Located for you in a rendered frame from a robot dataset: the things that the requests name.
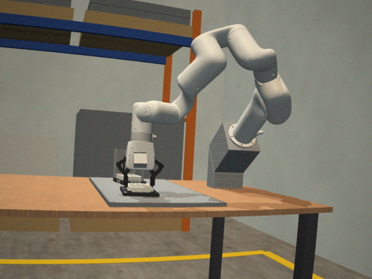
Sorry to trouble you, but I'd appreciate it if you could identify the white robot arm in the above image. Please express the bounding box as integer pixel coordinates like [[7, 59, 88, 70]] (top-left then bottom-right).
[[131, 24, 291, 148]]

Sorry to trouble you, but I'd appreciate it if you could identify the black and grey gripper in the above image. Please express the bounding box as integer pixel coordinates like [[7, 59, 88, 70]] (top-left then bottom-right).
[[116, 140, 164, 187]]

